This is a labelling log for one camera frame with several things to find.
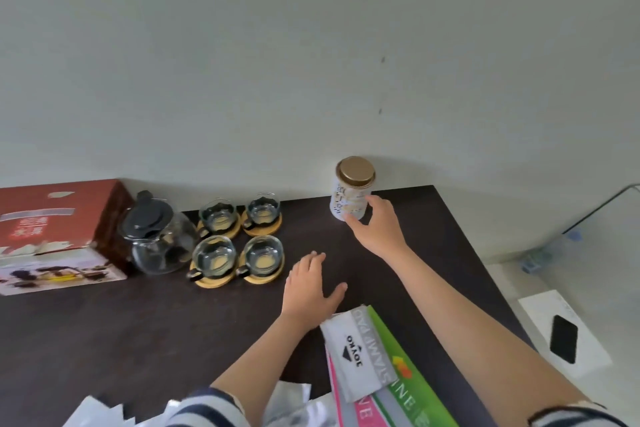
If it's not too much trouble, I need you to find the person's right hand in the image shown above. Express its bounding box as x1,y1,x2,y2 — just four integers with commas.
343,195,410,260

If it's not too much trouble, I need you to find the person's left hand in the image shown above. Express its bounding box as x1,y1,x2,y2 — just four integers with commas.
281,251,349,335

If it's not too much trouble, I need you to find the white tea tin gold lid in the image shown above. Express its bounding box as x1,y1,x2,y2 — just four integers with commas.
329,156,377,222

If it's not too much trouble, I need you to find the glass cup with black handle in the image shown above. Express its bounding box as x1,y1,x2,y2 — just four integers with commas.
243,192,282,228
189,235,237,278
235,235,285,278
197,199,239,235

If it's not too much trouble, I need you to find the pile of silver foil packets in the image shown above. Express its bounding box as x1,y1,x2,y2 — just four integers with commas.
62,380,336,427

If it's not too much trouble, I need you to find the pink green paper package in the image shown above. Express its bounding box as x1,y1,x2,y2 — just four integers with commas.
359,305,460,427

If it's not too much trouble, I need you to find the glass teapot with black lid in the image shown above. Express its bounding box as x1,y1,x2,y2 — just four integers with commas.
119,190,199,276

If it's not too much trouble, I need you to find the red cardboard tea set box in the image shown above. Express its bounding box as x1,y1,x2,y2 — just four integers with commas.
0,179,136,296

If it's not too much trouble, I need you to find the person's left forearm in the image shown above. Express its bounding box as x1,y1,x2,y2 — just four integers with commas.
209,314,321,427

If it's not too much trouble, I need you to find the person's right forearm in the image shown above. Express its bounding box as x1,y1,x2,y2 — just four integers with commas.
385,246,593,427

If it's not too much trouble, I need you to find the white black small box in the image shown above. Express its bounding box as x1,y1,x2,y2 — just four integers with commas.
319,310,399,404

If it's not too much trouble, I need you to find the white flat floor box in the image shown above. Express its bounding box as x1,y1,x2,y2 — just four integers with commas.
517,290,613,379

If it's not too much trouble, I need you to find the clear water bottle blue cap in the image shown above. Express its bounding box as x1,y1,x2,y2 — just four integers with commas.
519,230,583,275

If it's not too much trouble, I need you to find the black phone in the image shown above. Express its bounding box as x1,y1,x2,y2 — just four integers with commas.
549,315,579,365

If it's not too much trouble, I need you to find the white cabinet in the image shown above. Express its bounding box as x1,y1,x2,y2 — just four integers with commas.
559,183,640,322

